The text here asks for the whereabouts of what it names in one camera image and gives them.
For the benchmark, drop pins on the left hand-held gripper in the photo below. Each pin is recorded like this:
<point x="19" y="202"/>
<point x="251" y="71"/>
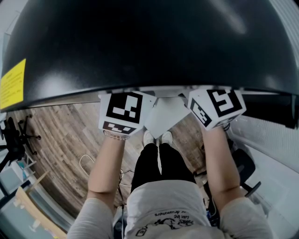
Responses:
<point x="123" y="109"/>

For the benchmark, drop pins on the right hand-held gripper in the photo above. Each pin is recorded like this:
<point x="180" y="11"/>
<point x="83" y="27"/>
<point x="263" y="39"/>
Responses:
<point x="219" y="105"/>

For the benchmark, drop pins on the black mini fridge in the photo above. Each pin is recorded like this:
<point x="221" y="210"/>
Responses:
<point x="140" y="46"/>

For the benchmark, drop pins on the black padded chair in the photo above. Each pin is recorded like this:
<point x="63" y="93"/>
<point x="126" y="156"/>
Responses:
<point x="245" y="163"/>

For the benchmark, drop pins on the yellow label sticker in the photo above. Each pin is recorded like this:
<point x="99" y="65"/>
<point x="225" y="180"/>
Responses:
<point x="12" y="84"/>

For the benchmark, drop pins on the wooden table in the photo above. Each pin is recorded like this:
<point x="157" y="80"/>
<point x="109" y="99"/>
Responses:
<point x="35" y="210"/>

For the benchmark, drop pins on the person's black trousers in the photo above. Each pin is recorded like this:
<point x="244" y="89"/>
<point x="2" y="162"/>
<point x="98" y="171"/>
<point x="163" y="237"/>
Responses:
<point x="149" y="168"/>

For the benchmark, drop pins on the person's white right shoe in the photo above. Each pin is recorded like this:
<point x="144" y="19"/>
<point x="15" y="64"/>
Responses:
<point x="167" y="137"/>

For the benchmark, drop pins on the person in white shirt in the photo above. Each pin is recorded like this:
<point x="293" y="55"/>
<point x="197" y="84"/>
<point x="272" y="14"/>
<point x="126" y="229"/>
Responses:
<point x="168" y="210"/>

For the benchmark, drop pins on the person's right forearm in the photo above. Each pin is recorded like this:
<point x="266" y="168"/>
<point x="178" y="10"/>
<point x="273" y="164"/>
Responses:
<point x="222" y="163"/>

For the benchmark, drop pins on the person's white left shoe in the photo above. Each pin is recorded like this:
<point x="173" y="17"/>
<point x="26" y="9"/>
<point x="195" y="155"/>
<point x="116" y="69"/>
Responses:
<point x="148" y="137"/>

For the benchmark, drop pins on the black swivel office chair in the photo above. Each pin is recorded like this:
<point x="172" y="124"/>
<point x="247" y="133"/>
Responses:
<point x="14" y="140"/>

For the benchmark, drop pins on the person's left forearm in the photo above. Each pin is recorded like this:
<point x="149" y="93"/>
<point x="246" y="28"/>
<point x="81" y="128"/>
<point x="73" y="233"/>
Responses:
<point x="105" y="168"/>

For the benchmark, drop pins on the person's white shoe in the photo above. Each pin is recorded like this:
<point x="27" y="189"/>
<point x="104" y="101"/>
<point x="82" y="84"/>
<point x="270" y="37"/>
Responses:
<point x="167" y="137"/>
<point x="148" y="137"/>

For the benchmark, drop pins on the glass partition with blinds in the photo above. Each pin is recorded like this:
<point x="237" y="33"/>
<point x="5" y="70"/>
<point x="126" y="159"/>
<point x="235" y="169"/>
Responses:
<point x="268" y="144"/>

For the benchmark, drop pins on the small white cart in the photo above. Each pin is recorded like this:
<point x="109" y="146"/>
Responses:
<point x="19" y="169"/>

